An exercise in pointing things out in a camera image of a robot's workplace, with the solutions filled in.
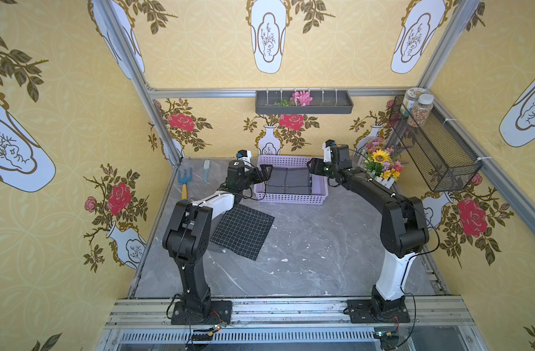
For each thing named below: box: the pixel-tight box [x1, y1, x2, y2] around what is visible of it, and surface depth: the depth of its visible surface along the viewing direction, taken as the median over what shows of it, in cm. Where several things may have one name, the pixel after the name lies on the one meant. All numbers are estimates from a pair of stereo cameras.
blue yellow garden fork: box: [177, 167, 193, 202], surface depth 112 cm
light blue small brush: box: [201, 159, 211, 185], surface depth 119 cm
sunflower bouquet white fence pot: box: [356, 136, 403, 190], surface depth 97 cm
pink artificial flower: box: [289, 89, 313, 107], surface depth 91 cm
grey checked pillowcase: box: [265, 166, 313, 195], surface depth 108 cm
